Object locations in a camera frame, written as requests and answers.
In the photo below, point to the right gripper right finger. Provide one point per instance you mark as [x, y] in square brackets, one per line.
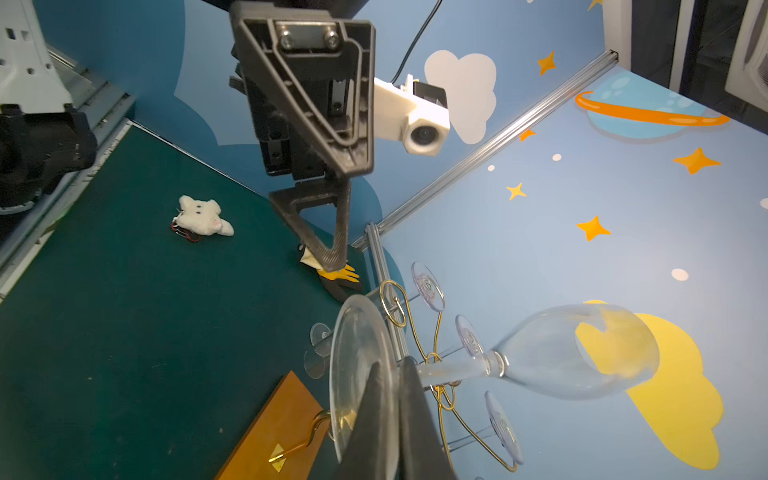
[420, 453]

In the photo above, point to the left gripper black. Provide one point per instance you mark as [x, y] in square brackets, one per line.
[288, 120]

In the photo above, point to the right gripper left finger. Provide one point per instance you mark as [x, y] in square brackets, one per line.
[372, 451]

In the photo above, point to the wine glass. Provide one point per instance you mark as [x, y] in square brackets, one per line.
[428, 288]
[317, 357]
[468, 336]
[572, 352]
[503, 429]

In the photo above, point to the white plush toy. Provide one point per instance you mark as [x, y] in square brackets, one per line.
[197, 219]

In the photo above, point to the yellow black work glove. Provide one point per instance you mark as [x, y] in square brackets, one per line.
[339, 284]

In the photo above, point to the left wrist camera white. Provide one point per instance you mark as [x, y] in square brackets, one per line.
[415, 114]

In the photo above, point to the aluminium frame left post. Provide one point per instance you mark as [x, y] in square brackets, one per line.
[534, 115]

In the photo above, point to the aluminium frame back bar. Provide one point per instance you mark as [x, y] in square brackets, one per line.
[388, 294]

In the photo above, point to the aluminium rail base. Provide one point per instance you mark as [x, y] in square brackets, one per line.
[109, 110]

